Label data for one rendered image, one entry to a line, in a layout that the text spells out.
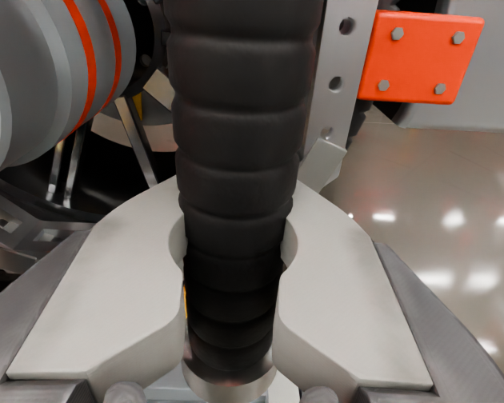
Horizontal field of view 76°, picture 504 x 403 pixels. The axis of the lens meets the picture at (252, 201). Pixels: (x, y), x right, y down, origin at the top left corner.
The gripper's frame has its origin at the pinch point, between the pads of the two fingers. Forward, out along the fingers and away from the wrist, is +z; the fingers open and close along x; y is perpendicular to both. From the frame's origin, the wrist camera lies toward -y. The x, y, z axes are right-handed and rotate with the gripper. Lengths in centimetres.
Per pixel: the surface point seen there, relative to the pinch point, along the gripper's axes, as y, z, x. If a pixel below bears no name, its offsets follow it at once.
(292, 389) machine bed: 75, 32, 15
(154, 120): 12.8, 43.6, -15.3
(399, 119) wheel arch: 7.4, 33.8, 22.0
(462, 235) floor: 83, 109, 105
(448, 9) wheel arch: -6.0, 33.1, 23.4
